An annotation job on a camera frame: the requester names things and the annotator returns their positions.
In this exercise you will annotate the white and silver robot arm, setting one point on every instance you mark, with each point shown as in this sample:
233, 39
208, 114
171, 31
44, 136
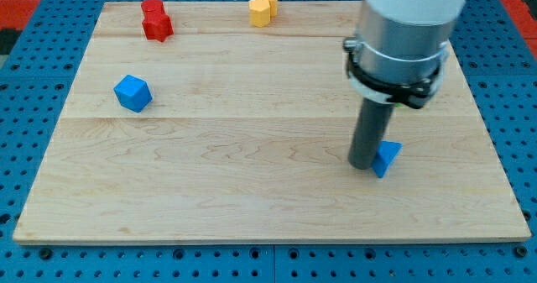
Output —
402, 40

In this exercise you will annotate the blue cube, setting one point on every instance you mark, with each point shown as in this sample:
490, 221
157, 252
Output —
133, 93

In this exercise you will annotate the light wooden board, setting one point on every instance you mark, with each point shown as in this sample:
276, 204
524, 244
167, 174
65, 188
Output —
246, 142

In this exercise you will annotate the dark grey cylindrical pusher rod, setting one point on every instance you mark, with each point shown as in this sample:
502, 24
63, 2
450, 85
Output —
371, 125

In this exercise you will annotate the blue triangular block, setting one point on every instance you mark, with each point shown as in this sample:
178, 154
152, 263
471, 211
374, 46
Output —
385, 155

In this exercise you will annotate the yellow hexagon block front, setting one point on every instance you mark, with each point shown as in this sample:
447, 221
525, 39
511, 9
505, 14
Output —
259, 13

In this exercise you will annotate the red star block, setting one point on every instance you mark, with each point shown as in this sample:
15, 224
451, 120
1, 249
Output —
157, 26

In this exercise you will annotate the red cylinder block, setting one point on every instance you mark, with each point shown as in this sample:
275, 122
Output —
152, 7

